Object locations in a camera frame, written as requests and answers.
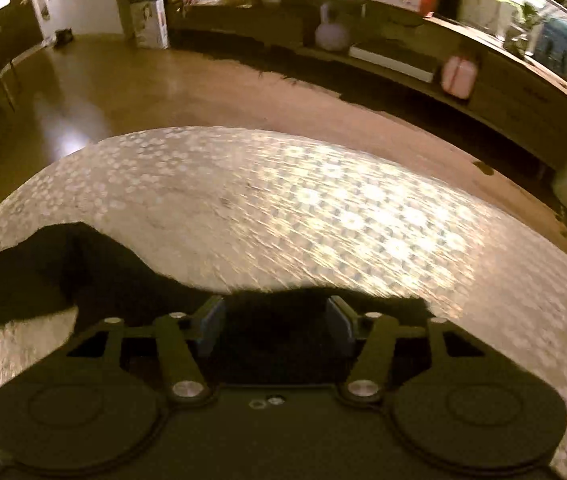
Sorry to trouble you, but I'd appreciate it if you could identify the pink round vase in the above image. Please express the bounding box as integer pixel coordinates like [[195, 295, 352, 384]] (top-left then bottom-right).
[[313, 2, 351, 52]]

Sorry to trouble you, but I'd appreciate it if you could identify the long wooden sideboard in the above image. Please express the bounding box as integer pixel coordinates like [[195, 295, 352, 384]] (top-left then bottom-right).
[[166, 0, 567, 171]]

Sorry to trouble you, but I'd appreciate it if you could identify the flat white box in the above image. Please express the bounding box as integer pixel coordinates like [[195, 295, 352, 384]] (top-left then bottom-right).
[[348, 42, 439, 83]]

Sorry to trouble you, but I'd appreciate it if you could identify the dark wooden chair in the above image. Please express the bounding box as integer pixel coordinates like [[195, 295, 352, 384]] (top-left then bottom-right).
[[0, 25, 19, 113]]

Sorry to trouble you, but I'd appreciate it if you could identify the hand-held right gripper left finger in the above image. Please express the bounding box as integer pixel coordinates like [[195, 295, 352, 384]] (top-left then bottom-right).
[[66, 296, 228, 405]]

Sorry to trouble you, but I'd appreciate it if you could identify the pink box with ribbon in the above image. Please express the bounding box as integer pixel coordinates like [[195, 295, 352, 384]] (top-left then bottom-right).
[[441, 55, 479, 100]]

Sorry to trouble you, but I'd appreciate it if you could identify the black garment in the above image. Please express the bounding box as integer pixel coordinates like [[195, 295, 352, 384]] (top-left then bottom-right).
[[0, 222, 429, 386]]

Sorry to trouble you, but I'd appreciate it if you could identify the printed cardboard box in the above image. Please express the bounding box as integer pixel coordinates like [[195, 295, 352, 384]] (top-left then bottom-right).
[[131, 0, 170, 50]]

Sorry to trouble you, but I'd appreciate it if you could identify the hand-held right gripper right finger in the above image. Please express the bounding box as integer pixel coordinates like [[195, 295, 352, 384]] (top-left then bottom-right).
[[324, 295, 491, 405]]

